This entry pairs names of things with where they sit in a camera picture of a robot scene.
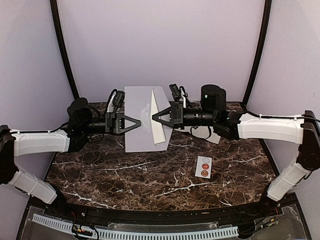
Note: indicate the black front rail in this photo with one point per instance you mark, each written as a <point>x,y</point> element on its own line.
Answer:
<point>103,216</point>

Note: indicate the grey envelope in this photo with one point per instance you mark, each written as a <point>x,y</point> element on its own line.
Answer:
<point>140,103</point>

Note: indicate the black right frame post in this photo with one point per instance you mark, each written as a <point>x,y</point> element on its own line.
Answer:
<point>258,53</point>

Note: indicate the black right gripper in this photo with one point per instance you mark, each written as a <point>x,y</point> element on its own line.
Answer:
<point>176,115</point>

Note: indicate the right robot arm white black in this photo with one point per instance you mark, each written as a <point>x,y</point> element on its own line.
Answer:
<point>302,130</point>

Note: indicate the red round seal sticker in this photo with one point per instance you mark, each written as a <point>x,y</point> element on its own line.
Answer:
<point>205,166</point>

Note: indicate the brown round seal sticker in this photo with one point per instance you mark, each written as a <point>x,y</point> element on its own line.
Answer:
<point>204,173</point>

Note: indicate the white slotted cable duct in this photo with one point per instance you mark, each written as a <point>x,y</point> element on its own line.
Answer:
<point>121,231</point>

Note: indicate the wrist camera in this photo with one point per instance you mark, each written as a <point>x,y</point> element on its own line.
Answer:
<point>179,94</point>
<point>115,101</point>

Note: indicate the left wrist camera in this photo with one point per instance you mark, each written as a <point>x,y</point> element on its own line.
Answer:
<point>115,101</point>

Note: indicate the black frame post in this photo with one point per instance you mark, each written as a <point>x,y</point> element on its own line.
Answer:
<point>62,48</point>
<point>258,53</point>

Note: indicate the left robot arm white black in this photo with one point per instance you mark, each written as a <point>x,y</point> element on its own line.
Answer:
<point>84,120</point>

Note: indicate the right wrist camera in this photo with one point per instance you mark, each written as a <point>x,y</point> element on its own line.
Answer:
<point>179,94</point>

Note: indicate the black left frame post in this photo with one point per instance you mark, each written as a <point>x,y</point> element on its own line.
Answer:
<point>62,48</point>

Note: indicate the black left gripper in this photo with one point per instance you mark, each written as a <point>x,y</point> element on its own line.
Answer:
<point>113,121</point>

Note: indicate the wax seal sticker sheet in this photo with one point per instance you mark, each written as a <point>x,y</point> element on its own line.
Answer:
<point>201,160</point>

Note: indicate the white folded paper sheet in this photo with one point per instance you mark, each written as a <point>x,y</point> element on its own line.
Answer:
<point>202,133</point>

